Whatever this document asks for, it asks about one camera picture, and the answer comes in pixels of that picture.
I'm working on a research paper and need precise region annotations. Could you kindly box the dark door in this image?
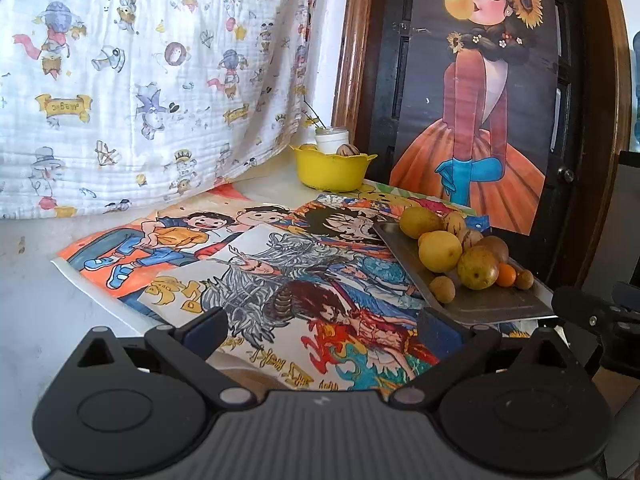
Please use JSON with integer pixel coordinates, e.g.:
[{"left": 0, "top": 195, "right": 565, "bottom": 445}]
[{"left": 357, "top": 0, "right": 591, "bottom": 286}]

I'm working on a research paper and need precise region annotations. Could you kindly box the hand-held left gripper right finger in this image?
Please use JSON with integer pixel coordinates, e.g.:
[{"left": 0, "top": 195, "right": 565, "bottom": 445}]
[{"left": 392, "top": 307, "right": 586, "bottom": 407}]

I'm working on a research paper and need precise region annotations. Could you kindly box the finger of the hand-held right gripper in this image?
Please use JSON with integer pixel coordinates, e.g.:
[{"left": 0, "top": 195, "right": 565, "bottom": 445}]
[{"left": 551, "top": 286, "right": 621, "bottom": 332}]

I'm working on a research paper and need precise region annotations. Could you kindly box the dry flower twig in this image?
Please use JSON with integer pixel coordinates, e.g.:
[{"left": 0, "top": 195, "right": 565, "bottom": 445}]
[{"left": 301, "top": 100, "right": 328, "bottom": 131}]

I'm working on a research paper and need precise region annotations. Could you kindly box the blue water bottle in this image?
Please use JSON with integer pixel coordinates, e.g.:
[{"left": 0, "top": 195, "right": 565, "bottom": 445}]
[{"left": 631, "top": 30, "right": 640, "bottom": 153}]

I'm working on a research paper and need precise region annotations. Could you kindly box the orange cartoon boys drawing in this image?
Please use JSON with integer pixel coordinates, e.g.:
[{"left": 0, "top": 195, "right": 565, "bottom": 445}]
[{"left": 52, "top": 182, "right": 301, "bottom": 306}]

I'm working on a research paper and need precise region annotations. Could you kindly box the yellow character drawing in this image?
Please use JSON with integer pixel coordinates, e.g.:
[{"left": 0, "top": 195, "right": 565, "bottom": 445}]
[{"left": 357, "top": 180, "right": 493, "bottom": 233}]

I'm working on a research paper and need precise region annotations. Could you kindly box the wall poster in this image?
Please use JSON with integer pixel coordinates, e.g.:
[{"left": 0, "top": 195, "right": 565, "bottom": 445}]
[{"left": 389, "top": 0, "right": 561, "bottom": 236}]

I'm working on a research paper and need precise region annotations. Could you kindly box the white cartoon printed blanket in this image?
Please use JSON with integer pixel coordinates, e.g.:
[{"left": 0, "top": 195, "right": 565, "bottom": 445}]
[{"left": 0, "top": 0, "right": 321, "bottom": 221}]

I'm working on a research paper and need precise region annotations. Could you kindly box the metal tray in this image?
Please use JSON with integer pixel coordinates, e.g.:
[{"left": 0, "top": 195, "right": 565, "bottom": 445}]
[{"left": 372, "top": 220, "right": 558, "bottom": 326}]

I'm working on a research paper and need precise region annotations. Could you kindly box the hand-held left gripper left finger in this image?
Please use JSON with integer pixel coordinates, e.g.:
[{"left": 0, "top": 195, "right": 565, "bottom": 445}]
[{"left": 75, "top": 306, "right": 257, "bottom": 408}]

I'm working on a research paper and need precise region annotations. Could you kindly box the large yellow-green fruit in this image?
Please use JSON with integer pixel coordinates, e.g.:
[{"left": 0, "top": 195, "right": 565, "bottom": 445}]
[{"left": 398, "top": 206, "right": 444, "bottom": 240}]

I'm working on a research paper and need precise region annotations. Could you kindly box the small kiwi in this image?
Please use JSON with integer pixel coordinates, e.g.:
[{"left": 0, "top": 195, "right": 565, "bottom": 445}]
[{"left": 430, "top": 275, "right": 457, "bottom": 305}]

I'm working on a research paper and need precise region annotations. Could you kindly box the grey-haired figure drawing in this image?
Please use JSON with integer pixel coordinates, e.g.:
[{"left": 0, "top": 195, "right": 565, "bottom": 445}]
[{"left": 137, "top": 225, "right": 441, "bottom": 393}]

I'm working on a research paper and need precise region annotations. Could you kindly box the yellow plastic bowl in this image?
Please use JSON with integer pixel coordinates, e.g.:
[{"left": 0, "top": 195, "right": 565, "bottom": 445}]
[{"left": 290, "top": 144, "right": 378, "bottom": 192}]

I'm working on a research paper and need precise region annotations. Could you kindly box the white jar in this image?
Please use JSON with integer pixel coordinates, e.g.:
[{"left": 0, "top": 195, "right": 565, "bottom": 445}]
[{"left": 315, "top": 126, "right": 349, "bottom": 155}]

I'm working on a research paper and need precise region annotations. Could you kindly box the yellow lemon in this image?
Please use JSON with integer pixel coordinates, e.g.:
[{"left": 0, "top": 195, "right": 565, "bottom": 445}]
[{"left": 418, "top": 230, "right": 463, "bottom": 273}]

